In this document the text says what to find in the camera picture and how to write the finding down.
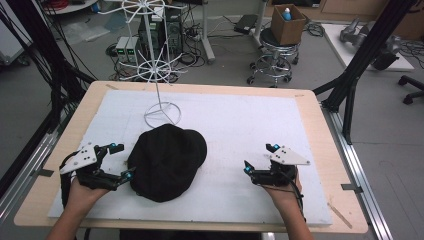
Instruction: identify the white power supply unit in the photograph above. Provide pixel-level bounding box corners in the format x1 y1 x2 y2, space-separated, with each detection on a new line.
115 36 140 64

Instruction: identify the cardboard box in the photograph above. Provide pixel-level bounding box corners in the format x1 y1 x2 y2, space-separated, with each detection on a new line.
270 3 307 47

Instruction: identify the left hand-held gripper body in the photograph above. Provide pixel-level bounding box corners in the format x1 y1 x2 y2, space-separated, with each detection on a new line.
59 142 118 192

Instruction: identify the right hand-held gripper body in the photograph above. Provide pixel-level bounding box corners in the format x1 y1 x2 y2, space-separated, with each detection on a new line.
251 145 311 188

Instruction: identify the wooden stick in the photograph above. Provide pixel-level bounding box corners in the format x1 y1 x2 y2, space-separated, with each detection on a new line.
326 202 353 230

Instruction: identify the black cap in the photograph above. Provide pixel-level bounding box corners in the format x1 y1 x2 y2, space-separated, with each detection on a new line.
127 123 208 203

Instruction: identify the black office chair base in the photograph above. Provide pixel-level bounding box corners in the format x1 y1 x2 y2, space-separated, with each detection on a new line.
397 74 424 106

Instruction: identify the person's left hand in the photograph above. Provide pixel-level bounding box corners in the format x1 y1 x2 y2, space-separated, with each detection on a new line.
63 176 111 214

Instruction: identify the white foam mat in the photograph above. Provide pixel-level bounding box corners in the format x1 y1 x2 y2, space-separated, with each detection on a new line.
47 89 333 226

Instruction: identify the white wire hat rack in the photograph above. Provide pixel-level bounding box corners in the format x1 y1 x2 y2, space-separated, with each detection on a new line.
97 0 189 130

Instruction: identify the chrome rolling stool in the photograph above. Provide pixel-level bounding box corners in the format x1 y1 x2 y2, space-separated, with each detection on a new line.
246 27 300 89

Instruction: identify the black metal stand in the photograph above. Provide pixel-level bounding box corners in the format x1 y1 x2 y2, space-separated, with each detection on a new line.
312 0 418 145
0 0 98 198

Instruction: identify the person's right hand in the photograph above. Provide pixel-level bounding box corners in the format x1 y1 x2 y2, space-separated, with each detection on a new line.
261 171 304 210

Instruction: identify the grey table leg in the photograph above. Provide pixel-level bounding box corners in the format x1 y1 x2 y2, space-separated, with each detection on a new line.
198 0 217 65

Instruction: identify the white platform board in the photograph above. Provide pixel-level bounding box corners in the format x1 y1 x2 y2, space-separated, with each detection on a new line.
321 23 416 72

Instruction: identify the black computer tower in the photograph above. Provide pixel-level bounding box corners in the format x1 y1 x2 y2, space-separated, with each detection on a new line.
138 7 184 64

